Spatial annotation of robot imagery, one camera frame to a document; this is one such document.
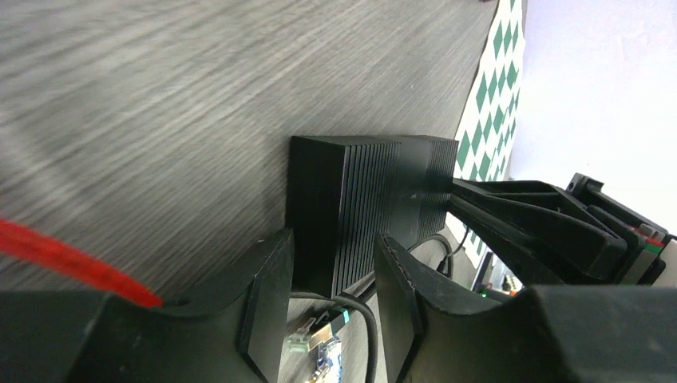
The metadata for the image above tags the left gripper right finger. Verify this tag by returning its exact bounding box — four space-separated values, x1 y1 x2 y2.
374 235 676 382

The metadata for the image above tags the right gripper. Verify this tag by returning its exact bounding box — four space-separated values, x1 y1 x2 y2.
448 173 676 288

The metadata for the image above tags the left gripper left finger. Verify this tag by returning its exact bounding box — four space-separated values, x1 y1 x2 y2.
1 229 294 382

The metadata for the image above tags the red ethernet cable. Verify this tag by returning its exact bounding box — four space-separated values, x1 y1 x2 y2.
0 217 164 310

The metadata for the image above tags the small black blue switch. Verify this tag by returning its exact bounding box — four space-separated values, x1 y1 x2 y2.
285 136 459 297

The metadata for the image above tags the long black cable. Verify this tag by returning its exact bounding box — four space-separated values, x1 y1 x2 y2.
283 290 379 383

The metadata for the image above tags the blue ethernet cable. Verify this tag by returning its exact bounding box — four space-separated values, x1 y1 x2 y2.
303 335 345 383

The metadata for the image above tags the green white chessboard mat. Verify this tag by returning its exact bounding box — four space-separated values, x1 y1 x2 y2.
445 0 527 263

